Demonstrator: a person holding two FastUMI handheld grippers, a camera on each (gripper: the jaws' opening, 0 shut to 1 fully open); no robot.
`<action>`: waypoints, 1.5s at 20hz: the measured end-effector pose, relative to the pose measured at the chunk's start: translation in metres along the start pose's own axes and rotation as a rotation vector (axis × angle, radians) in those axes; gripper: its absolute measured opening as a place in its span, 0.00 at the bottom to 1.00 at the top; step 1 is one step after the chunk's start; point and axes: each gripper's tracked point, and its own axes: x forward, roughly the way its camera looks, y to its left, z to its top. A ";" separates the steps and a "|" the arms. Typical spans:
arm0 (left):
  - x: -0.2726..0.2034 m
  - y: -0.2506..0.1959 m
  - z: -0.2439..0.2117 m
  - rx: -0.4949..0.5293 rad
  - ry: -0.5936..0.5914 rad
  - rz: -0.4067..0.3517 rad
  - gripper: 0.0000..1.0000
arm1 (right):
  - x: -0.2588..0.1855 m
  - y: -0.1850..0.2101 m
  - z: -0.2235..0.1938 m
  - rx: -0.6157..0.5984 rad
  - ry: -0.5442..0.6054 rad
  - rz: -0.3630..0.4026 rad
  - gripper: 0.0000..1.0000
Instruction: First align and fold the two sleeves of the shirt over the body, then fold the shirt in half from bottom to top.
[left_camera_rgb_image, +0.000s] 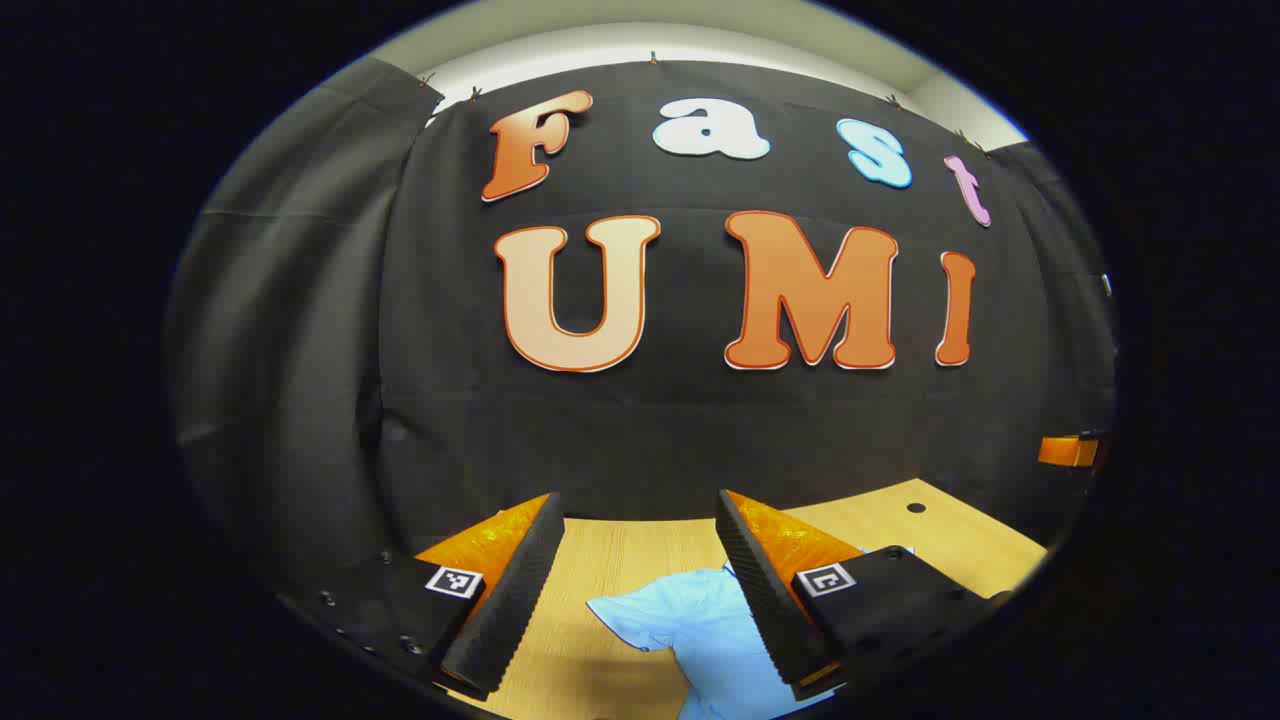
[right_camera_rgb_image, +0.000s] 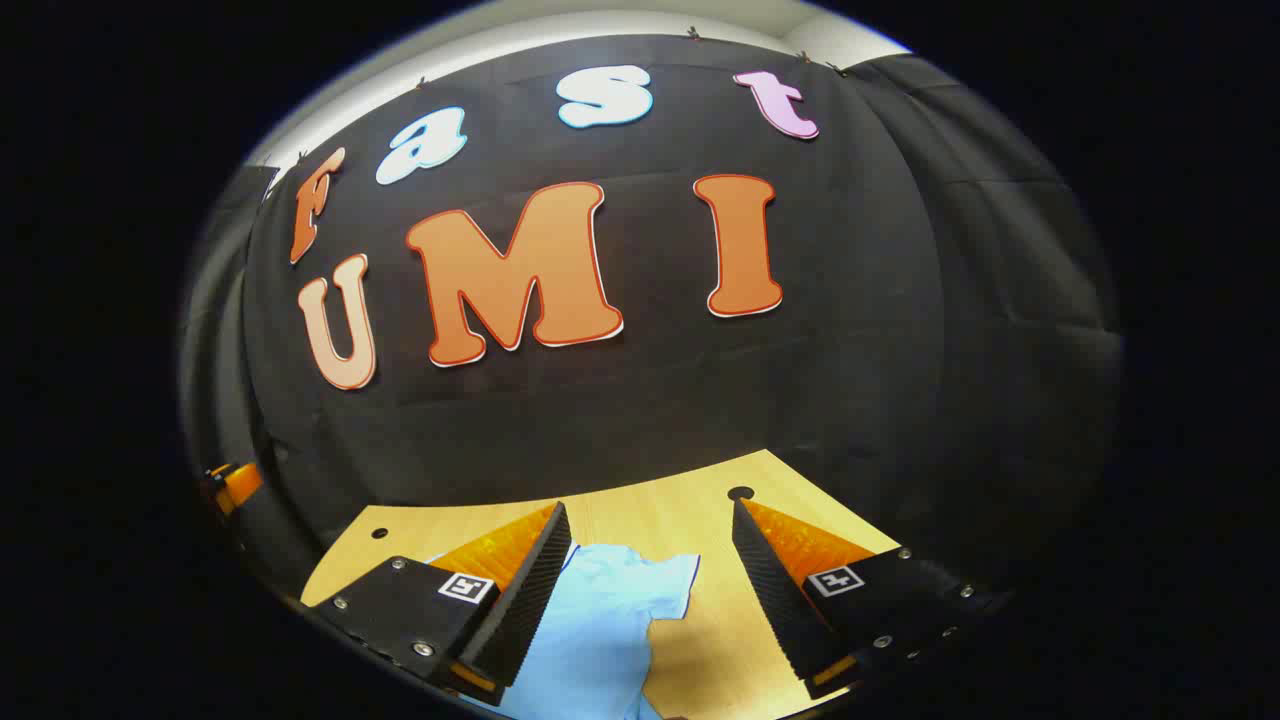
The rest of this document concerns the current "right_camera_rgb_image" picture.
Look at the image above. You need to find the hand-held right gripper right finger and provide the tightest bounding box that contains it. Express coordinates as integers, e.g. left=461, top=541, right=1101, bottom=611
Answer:
left=732, top=496, right=1013, bottom=701

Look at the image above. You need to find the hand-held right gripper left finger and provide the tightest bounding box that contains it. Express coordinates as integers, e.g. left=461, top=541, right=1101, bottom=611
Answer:
left=305, top=502, right=574, bottom=707

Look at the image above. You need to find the light blue T-shirt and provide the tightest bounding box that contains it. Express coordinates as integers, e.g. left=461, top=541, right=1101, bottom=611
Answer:
left=430, top=543, right=701, bottom=720

